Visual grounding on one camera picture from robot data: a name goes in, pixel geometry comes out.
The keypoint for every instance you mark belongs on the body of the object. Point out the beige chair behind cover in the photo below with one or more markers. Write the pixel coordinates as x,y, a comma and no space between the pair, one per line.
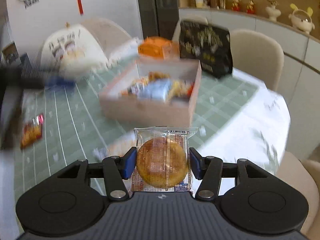
108,34

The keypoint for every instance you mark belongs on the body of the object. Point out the orange cardboard box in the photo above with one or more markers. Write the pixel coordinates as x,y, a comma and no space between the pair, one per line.
159,48

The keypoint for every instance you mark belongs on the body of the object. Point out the beige chair right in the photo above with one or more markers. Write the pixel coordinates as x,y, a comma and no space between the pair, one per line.
257,55

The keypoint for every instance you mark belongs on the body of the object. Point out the green grid tablecloth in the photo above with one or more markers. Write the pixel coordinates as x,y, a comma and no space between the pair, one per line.
237,117

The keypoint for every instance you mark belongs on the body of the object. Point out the red gold figurine right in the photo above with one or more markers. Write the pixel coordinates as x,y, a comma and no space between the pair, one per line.
250,8

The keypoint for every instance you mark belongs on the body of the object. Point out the cream cartoon food cover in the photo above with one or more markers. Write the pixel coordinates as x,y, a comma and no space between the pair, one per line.
73,52

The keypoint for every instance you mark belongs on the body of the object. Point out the white yellow bunny figurine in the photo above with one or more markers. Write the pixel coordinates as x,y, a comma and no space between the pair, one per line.
301,19

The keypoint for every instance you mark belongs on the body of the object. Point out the red gold figurine left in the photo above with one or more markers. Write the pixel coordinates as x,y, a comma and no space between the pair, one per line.
236,5

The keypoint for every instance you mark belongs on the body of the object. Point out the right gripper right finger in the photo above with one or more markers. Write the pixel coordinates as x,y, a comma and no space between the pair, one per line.
207,170

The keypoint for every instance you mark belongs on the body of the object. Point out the red foil meat snack pouch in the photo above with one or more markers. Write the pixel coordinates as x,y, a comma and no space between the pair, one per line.
32,131

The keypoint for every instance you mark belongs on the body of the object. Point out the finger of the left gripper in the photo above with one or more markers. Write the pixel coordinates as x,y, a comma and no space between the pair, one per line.
52,79

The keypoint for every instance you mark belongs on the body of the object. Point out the pink open gift box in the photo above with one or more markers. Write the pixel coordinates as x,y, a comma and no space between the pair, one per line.
154,93

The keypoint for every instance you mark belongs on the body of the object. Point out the round pastry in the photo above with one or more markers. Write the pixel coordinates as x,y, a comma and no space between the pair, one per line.
163,159

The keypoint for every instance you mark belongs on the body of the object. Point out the red gold figurine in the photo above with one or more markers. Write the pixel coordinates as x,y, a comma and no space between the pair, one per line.
236,5
250,8

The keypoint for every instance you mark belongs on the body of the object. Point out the black plum snack bag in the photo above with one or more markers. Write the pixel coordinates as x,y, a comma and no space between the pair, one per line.
210,44

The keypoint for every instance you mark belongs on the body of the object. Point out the white vase figurine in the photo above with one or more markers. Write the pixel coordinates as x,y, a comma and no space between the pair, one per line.
272,10

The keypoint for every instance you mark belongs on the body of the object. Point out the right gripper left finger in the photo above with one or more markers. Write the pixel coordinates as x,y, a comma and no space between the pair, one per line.
115,170

